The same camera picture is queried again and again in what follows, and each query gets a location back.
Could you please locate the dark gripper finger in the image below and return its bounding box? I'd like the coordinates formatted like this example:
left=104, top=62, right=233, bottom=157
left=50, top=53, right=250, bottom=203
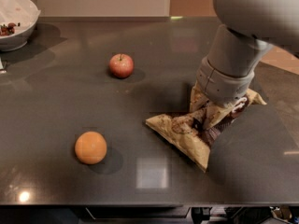
left=204, top=121, right=231, bottom=146

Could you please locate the brown sea salt chip bag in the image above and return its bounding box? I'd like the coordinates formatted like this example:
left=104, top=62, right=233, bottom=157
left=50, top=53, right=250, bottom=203
left=146, top=83, right=266, bottom=172

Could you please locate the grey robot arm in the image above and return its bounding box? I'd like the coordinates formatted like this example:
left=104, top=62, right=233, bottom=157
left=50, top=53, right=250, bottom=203
left=193, top=0, right=299, bottom=145

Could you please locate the red apple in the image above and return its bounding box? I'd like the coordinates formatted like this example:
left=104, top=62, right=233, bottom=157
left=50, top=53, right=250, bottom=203
left=109, top=53, right=134, bottom=78

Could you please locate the orange fruit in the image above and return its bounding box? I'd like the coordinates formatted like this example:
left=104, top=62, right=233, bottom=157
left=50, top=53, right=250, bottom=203
left=75, top=132, right=107, bottom=165

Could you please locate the white bowl with food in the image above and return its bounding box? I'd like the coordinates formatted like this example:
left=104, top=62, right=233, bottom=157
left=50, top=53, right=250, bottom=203
left=0, top=0, right=40, bottom=51

